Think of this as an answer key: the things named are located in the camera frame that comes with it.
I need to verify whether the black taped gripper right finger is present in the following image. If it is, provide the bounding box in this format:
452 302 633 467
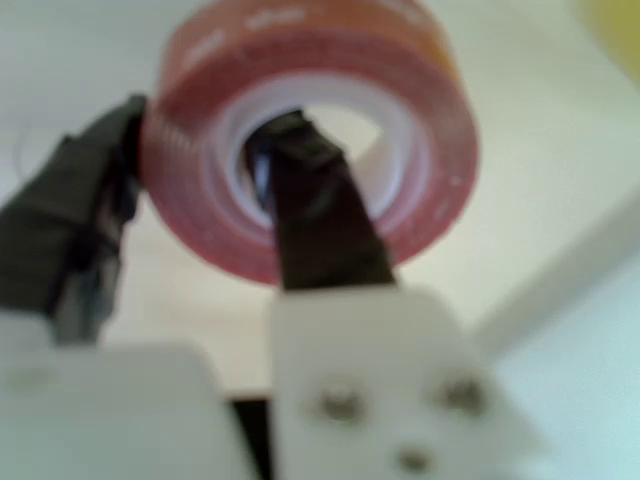
263 110 549 480

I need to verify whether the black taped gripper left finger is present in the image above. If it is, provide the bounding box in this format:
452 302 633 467
0 93 149 347

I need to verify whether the red tape roll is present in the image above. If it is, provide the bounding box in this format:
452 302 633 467
139 0 480 287

